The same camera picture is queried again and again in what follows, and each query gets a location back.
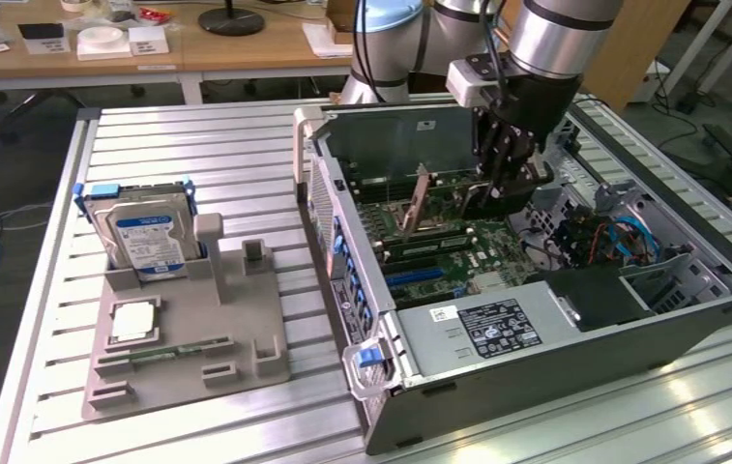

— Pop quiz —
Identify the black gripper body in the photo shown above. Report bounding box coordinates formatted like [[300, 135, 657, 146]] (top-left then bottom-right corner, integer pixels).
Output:
[[471, 74, 586, 145]]

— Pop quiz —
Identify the graphics card with metal bracket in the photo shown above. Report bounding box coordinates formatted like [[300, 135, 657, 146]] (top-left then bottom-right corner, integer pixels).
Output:
[[400, 162, 534, 243]]

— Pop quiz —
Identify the wooden cabinet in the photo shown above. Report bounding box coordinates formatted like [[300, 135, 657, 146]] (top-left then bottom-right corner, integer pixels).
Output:
[[598, 0, 694, 111]]

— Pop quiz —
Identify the installed RAM stick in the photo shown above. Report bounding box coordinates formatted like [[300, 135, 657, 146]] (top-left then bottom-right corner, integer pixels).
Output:
[[379, 234, 479, 263]]

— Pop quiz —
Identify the metal CPU socket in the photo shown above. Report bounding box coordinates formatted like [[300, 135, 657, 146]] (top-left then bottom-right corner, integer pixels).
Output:
[[384, 196, 446, 239]]

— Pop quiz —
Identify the green motherboard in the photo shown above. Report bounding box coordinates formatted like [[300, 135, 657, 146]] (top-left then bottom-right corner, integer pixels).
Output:
[[344, 166, 552, 311]]

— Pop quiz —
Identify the silver chipset heatsink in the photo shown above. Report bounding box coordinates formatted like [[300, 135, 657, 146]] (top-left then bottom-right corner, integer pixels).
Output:
[[468, 271, 515, 294]]

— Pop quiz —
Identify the blue expansion slot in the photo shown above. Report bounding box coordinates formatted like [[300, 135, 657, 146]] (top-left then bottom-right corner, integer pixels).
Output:
[[384, 266, 446, 287]]

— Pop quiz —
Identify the white paper stack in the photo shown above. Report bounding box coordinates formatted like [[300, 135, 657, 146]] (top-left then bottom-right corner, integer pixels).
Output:
[[303, 21, 356, 58]]

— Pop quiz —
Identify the grey power supply unit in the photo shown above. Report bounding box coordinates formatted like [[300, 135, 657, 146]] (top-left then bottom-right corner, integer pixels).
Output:
[[396, 281, 586, 379]]

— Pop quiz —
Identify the blue case latch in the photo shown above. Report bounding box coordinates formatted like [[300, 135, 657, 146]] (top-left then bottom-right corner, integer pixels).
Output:
[[352, 348, 383, 372]]

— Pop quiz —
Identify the dark grey PC case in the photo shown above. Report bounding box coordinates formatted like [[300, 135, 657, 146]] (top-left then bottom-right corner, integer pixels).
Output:
[[292, 86, 732, 457]]

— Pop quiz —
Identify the black round lamp base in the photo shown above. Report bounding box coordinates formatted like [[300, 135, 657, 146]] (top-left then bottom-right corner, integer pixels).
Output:
[[197, 0, 268, 37]]

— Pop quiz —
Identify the hard disk with blue carrier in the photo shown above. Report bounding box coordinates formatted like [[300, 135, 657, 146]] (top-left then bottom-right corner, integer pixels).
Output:
[[72, 178, 205, 285]]

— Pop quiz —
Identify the grey parts rack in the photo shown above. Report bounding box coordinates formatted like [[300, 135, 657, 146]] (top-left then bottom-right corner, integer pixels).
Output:
[[80, 212, 295, 426]]

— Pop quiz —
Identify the plain white box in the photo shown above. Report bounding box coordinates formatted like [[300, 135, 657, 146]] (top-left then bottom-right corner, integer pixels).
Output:
[[128, 26, 169, 57]]

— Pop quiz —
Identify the red packet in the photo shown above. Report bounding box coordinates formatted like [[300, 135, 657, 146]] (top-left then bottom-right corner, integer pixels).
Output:
[[139, 5, 173, 25]]

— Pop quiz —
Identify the white box with bowl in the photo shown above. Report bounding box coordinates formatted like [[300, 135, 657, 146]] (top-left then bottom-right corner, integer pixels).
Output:
[[76, 26, 135, 62]]

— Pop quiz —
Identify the green loose RAM stick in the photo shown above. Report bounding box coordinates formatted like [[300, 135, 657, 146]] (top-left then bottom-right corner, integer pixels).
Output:
[[128, 339, 213, 364]]

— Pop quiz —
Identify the silver CPU chip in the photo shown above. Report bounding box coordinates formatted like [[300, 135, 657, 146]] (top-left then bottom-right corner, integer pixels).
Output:
[[109, 304, 157, 343]]

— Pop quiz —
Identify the wooden desk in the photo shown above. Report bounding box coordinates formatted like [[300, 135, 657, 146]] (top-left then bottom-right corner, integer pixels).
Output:
[[0, 0, 535, 105]]

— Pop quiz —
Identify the white box with black top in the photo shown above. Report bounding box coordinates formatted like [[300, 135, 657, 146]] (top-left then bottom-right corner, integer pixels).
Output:
[[20, 22, 72, 55]]

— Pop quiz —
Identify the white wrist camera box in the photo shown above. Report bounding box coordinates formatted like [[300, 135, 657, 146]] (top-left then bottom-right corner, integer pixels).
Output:
[[447, 57, 504, 108]]

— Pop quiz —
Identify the black camera cable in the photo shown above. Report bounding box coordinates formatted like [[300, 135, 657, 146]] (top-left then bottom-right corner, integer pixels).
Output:
[[479, 0, 514, 115]]

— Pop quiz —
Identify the blue data wire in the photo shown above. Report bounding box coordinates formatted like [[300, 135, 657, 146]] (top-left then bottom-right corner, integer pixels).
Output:
[[600, 216, 666, 266]]

